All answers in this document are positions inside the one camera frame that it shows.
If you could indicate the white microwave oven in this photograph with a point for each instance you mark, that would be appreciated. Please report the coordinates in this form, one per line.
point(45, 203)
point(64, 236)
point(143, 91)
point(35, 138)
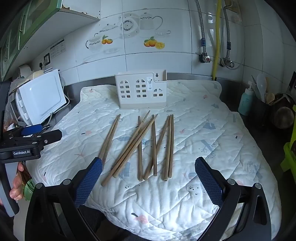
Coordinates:
point(39, 97)

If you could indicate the green wall cabinet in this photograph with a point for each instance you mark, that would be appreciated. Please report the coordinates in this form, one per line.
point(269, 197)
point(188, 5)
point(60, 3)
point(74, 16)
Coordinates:
point(27, 23)

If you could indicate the wooden spoon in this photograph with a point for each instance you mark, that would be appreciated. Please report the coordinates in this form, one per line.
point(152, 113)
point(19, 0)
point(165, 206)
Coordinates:
point(270, 97)

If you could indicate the white printed quilted mat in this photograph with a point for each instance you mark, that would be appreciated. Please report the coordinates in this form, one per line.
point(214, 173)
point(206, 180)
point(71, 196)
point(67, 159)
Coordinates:
point(196, 129)

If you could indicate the white plastic utensil holder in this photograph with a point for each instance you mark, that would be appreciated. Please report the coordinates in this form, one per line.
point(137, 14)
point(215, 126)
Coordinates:
point(131, 102)

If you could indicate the white rice paddle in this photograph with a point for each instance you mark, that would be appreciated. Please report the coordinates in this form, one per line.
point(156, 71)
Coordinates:
point(262, 84)

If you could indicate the yellow gas pipe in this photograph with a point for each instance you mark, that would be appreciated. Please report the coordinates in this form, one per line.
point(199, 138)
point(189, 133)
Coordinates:
point(217, 46)

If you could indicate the white wall label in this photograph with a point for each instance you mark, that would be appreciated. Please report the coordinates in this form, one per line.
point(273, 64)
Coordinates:
point(57, 49)

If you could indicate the metal valve with red knob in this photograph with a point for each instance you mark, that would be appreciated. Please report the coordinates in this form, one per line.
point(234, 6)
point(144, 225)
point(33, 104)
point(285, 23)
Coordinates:
point(205, 58)

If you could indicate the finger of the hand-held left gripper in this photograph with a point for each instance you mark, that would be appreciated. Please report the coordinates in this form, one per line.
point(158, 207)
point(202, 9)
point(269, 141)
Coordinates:
point(52, 136)
point(31, 130)

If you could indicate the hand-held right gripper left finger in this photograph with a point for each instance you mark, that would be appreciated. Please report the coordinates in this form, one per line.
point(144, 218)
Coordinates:
point(89, 183)

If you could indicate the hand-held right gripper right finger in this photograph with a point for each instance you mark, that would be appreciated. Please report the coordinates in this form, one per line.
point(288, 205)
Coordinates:
point(208, 183)

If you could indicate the metal angle valve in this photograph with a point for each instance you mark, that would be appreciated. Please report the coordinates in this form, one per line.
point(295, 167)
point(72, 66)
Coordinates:
point(229, 63)

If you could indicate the green plastic basket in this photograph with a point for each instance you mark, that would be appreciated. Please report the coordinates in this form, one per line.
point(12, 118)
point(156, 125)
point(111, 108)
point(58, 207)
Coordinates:
point(290, 157)

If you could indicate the teal pump bottle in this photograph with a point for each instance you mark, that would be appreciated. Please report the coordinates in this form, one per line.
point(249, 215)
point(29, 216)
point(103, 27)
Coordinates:
point(245, 102)

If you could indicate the person's left hand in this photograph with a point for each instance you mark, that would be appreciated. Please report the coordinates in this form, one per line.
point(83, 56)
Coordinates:
point(16, 187)

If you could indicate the wall socket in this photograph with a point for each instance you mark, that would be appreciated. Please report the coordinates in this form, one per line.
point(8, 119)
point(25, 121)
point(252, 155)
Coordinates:
point(47, 59)

